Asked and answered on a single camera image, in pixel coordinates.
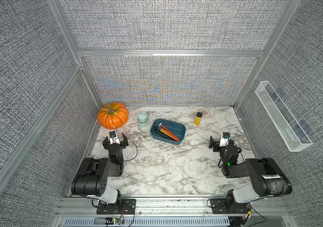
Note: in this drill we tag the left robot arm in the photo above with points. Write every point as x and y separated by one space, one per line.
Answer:
91 178

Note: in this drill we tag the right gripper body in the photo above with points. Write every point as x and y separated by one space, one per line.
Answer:
222 152

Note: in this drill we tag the aluminium front rail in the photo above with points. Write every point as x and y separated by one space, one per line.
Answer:
170 205

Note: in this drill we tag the white slotted cable duct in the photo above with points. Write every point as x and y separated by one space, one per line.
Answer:
222 221

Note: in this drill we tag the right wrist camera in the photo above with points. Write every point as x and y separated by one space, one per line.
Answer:
224 139

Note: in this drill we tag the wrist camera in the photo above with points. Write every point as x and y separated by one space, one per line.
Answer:
114 139
224 139

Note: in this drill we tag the small black hex key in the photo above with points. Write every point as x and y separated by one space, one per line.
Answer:
157 132

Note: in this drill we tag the orange decorative pumpkin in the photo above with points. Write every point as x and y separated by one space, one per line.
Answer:
113 116

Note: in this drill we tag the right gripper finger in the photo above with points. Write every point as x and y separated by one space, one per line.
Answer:
232 142
214 145

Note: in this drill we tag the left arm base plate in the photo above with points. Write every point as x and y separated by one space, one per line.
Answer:
125 206

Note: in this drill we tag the red handled hex key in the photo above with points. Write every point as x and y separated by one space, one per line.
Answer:
165 129

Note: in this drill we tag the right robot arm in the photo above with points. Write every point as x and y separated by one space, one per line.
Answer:
266 178

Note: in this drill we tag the large black hex key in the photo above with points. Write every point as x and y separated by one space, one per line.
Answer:
157 128

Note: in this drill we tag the yellow handled hex key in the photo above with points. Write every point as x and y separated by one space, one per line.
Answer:
176 139

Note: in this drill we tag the yellow bottle black cap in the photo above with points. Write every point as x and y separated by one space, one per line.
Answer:
198 118

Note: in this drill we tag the clear acrylic wall shelf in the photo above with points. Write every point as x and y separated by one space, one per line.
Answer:
293 135

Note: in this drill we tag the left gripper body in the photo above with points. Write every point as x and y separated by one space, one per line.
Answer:
121 158

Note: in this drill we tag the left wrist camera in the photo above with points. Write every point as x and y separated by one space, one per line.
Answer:
114 139

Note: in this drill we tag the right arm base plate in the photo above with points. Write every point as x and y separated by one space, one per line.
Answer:
224 206

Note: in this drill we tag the mint green lidded jar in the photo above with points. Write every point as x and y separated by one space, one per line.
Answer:
143 119

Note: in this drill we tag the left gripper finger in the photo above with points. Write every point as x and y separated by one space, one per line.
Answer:
124 142
106 143

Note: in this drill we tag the teal plastic storage box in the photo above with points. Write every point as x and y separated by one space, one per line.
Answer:
176 128

